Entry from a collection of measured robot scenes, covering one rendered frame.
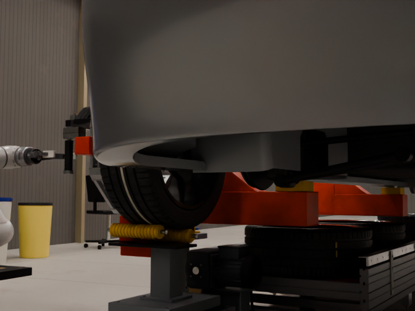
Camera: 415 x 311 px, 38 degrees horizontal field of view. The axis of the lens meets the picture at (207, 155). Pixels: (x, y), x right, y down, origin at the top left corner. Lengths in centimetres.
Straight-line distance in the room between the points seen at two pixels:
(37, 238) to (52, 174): 192
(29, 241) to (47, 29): 316
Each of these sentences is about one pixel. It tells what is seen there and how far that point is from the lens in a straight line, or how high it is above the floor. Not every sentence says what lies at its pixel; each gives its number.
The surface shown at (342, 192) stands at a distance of 480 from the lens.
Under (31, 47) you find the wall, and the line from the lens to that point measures 835.
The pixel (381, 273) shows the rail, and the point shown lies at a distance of 308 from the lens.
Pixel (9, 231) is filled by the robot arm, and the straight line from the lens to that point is 329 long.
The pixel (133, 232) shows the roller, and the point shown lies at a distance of 253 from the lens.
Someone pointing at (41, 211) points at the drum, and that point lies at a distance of 671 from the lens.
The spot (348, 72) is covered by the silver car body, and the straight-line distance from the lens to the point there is 122.
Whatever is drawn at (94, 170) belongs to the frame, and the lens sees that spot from 250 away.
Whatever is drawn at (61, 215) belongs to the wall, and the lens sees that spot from 865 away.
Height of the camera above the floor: 65
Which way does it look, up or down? 4 degrees up
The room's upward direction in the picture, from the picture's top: straight up
